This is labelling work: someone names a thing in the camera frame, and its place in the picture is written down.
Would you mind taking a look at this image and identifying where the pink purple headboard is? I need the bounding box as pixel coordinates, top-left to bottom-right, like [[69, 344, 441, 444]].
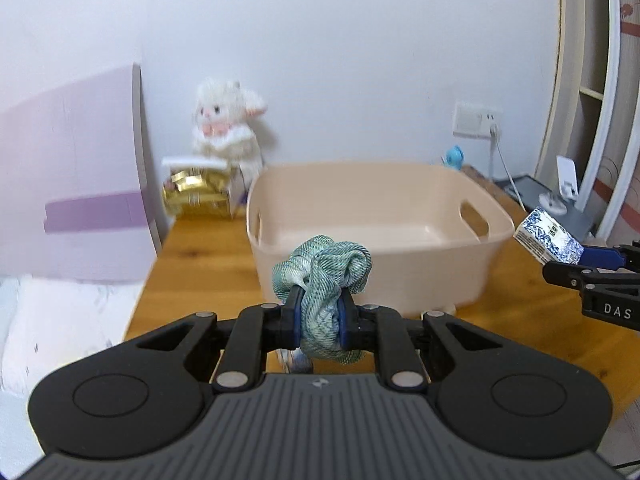
[[1, 65, 160, 283]]

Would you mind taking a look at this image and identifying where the white bed pillow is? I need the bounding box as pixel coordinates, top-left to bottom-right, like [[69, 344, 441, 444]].
[[1, 275, 143, 396]]

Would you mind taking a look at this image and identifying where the white curved shelf frame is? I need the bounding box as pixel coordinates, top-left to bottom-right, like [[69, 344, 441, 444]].
[[535, 0, 639, 245]]

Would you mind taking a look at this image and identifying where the beige plastic storage basket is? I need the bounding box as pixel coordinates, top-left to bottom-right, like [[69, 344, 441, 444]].
[[246, 162, 514, 318]]

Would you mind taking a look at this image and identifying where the white phone stand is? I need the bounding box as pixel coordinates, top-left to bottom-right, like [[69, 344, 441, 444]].
[[539, 155, 578, 216]]

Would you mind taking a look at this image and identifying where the green knitted cloth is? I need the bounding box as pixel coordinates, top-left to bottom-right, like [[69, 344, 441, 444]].
[[271, 235, 372, 365]]

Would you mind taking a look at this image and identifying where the white wall socket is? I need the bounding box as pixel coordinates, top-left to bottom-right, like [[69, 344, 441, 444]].
[[452, 102, 503, 139]]

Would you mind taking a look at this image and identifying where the white plush sheep toy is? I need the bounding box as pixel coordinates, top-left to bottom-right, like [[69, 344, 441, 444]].
[[192, 78, 267, 181]]

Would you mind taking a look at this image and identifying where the blue figurine toy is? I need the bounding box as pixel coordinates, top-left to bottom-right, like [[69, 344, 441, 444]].
[[442, 145, 464, 170]]

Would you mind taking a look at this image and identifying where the gold snack bag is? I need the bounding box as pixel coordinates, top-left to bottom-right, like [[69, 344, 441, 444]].
[[162, 167, 246, 218]]

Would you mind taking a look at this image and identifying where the white power cable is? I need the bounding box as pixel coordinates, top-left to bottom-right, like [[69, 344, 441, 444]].
[[487, 123, 527, 212]]

